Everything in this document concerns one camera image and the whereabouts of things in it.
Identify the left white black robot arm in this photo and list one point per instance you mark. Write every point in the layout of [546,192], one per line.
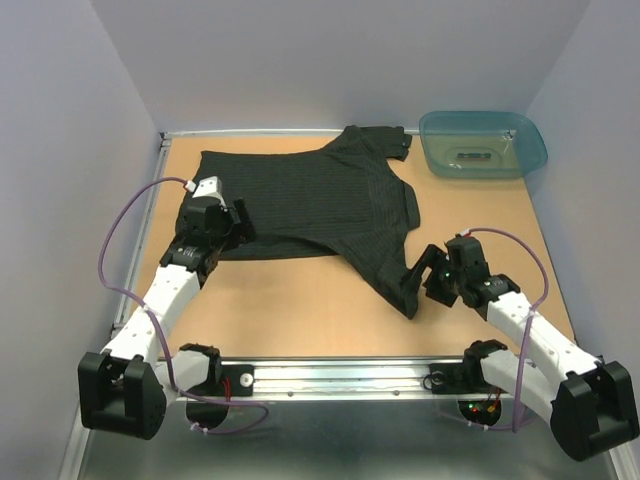
[127,386]

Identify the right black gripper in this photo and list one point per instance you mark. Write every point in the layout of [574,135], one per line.
[434,258]

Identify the aluminium front mounting rail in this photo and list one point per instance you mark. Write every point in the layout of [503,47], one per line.
[254,381]

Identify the aluminium left side rail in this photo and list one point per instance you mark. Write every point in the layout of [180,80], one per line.
[133,274]

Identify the teal translucent plastic bin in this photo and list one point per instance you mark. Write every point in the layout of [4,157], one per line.
[491,145]

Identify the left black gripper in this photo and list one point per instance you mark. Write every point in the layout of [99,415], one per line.
[245,228]

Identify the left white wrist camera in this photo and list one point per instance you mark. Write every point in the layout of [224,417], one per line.
[210,187]

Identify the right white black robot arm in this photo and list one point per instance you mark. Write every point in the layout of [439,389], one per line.
[588,403]

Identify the black striped long sleeve shirt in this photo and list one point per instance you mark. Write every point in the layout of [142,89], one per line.
[341,199]

